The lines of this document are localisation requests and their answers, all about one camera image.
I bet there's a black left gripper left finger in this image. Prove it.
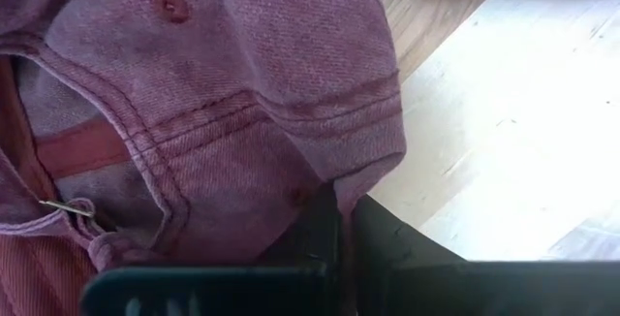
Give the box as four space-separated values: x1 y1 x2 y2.
259 182 341 316

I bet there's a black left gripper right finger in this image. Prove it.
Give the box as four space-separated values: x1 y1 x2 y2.
352 194 467 316

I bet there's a maroon baseball cap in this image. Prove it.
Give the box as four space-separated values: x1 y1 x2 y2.
0 0 620 316

